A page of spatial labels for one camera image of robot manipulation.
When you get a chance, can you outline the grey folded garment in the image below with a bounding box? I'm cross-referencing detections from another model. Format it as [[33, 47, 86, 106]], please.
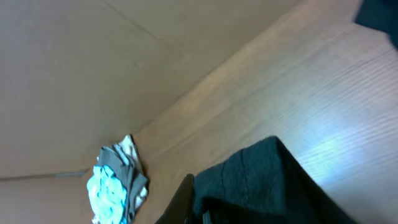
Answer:
[[87, 139, 148, 223]]

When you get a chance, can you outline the black shirt with white logo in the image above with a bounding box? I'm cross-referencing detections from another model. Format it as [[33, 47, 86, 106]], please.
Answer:
[[354, 0, 397, 49]]

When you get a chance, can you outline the light blue folded shirt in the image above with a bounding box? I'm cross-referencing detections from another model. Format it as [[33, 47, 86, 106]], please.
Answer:
[[86, 165, 127, 224]]

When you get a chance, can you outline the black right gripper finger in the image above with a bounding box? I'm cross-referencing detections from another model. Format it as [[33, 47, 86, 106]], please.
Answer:
[[155, 174, 195, 224]]

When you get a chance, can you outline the black t-shirt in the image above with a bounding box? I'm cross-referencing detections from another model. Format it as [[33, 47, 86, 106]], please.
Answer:
[[192, 136, 354, 223]]

